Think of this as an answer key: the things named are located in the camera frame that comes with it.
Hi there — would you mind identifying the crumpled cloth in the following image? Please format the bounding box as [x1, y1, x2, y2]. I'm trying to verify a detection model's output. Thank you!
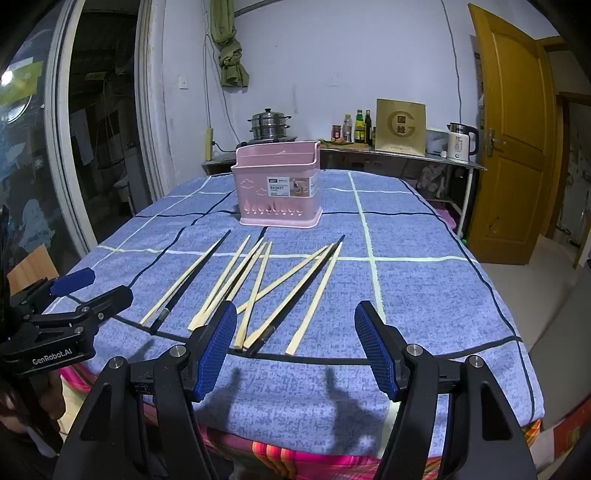
[418, 164, 446, 195]

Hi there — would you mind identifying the green hanging cloth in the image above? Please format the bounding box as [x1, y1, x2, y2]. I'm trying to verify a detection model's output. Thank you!
[210, 0, 251, 88]

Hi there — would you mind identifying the metal door handle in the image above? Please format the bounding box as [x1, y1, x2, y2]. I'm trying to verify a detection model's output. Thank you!
[482, 128, 509, 158]

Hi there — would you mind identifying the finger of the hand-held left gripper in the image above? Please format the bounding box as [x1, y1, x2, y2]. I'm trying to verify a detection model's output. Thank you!
[68, 285, 135, 336]
[18, 267, 97, 315]

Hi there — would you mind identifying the pink plastic item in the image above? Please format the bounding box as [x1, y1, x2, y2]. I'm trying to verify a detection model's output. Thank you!
[434, 208, 460, 232]

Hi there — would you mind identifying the row of bamboo chopsticks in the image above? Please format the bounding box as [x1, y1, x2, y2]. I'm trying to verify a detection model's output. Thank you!
[140, 235, 345, 356]

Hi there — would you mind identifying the metal kitchen table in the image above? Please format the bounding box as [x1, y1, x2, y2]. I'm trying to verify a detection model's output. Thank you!
[201, 141, 488, 241]

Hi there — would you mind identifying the white electric kettle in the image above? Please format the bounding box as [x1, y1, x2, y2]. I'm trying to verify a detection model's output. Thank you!
[445, 122, 480, 164]

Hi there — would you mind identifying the steel steamer pot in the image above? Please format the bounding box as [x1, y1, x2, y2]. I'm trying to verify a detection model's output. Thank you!
[248, 108, 293, 140]

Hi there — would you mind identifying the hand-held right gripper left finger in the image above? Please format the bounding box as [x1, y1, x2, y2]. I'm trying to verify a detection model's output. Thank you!
[58, 300, 238, 480]

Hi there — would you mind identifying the white-framed glass door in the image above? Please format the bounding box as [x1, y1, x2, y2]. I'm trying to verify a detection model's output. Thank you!
[0, 0, 167, 287]

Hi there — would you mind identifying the pink striped blanket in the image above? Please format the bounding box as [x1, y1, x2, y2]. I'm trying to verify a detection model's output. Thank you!
[60, 364, 543, 480]

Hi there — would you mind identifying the wooden board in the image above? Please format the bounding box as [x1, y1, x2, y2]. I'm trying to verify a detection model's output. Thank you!
[7, 244, 61, 296]

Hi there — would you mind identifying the yellow wooden door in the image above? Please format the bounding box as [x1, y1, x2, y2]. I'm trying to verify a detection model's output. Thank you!
[467, 4, 566, 266]

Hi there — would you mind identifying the gold gift box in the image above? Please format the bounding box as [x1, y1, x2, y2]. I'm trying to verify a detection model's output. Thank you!
[374, 98, 427, 155]

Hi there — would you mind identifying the pink plastic utensil basket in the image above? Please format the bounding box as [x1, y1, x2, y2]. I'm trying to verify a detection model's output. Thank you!
[231, 140, 322, 228]

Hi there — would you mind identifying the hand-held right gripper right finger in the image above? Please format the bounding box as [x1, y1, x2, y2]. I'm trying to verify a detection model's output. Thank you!
[354, 300, 539, 480]

